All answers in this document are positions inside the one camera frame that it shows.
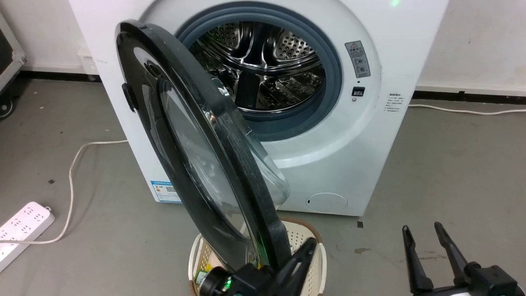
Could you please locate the grey warning sticker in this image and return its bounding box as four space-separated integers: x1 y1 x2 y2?
344 40 371 79

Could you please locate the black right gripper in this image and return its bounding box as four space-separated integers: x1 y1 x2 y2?
401 222 526 296

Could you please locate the cream perforated laundry basket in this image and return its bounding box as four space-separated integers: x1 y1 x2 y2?
188 217 328 296

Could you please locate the perforated steel washer drum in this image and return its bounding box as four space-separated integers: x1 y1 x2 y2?
189 21 327 113

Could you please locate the small printed text sticker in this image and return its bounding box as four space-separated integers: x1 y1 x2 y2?
385 93 406 113

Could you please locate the blue-bordered energy label sticker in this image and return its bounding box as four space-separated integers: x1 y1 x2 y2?
150 180 182 204

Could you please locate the black round glass washer door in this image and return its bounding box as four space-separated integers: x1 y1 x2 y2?
115 20 293 273

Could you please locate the thin white floor cable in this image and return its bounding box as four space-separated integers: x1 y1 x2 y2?
408 104 526 116

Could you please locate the white power strip cable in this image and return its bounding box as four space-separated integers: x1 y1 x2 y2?
0 140 129 245

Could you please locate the grey rubber door gasket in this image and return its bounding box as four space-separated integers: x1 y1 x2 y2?
175 6 343 142

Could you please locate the round white filter cover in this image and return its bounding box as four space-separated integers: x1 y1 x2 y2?
305 192 348 213

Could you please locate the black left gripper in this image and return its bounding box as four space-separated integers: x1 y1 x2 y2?
200 238 318 296

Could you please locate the black wheeled equipment case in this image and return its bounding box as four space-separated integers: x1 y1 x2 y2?
0 12 28 120

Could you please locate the white power strip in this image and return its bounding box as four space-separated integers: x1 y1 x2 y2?
0 201 55 273

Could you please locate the white front-load washing machine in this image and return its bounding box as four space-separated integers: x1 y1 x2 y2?
68 0 449 217

